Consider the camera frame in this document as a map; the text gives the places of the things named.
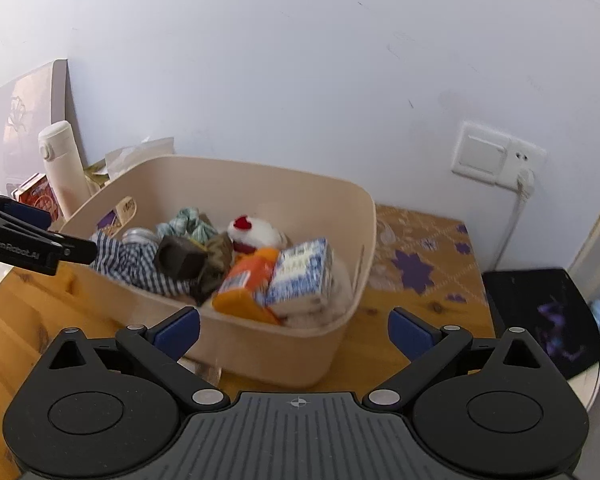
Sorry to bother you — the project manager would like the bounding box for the beige plastic storage basket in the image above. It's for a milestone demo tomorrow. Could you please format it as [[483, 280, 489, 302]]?
[[55, 156, 378, 388]]

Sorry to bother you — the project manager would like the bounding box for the red milk carton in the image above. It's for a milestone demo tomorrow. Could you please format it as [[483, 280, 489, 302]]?
[[11, 173, 63, 223]]

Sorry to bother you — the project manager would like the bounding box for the teal scrunchie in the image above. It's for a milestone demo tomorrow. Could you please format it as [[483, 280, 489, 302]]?
[[170, 208, 220, 243]]

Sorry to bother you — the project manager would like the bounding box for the white thermos bottle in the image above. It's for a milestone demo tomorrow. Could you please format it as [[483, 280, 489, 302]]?
[[37, 121, 93, 221]]

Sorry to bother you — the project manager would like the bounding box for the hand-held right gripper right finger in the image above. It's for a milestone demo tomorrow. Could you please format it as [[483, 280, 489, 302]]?
[[363, 307, 549, 414]]

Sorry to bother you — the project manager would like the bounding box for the black purple printed pad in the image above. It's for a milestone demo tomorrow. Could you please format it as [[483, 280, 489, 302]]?
[[481, 267, 600, 381]]

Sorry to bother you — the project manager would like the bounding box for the white wall switch socket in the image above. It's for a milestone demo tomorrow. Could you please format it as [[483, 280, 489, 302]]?
[[452, 120, 547, 188]]

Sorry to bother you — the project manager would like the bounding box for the orange bottle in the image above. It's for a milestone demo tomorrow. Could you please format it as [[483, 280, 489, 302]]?
[[212, 247, 283, 326]]

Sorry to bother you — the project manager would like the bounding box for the blue checkered cloth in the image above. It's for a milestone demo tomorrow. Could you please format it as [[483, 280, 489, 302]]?
[[91, 232, 191, 297]]

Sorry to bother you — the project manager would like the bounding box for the brown dinosaur skeleton model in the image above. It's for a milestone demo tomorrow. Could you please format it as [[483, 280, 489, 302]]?
[[155, 232, 236, 306]]

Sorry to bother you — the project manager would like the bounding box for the green printed packet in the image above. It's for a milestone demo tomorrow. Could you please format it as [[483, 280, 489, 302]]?
[[82, 160, 112, 193]]

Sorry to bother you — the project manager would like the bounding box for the white stool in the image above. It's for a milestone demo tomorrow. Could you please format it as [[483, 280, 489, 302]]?
[[570, 355, 600, 411]]

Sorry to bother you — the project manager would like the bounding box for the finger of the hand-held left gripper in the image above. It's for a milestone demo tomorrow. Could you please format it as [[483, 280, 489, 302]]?
[[0, 186, 52, 233], [0, 204, 98, 276]]

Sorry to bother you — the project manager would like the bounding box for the blue white patterned box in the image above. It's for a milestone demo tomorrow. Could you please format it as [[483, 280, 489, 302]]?
[[265, 237, 333, 317]]

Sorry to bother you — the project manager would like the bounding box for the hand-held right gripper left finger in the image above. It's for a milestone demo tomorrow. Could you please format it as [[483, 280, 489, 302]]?
[[44, 306, 231, 414]]

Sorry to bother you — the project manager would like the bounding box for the purple flower table mat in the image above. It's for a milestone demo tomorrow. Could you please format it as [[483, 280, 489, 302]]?
[[367, 204, 486, 306]]

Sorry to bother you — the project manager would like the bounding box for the wooden desktop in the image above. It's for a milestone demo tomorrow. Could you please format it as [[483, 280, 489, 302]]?
[[0, 204, 497, 466]]

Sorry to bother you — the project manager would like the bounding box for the pink bed headboard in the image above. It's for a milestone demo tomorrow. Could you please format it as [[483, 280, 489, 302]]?
[[0, 59, 88, 196]]

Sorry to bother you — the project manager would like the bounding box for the red white plush slipper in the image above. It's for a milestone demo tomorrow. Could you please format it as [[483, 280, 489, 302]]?
[[227, 215, 291, 253]]

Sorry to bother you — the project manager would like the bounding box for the white plug with cable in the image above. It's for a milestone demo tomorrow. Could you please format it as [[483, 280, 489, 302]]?
[[492, 167, 536, 271]]

